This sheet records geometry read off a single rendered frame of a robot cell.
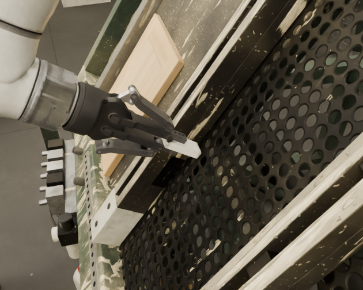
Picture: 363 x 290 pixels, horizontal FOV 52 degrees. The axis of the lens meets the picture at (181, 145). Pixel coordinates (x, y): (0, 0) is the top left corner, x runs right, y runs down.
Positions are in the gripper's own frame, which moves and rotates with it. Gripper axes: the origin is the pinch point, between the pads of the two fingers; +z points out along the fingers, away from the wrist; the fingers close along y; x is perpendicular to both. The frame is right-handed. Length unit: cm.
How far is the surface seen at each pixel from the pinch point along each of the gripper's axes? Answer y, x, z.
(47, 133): -72, 88, 1
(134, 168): -15.9, 10.5, 1.3
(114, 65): -20, 68, 5
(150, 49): -4, 51, 7
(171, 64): 0.9, 33.3, 6.3
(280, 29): 23.8, 6.8, 6.5
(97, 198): -37.7, 21.5, 3.7
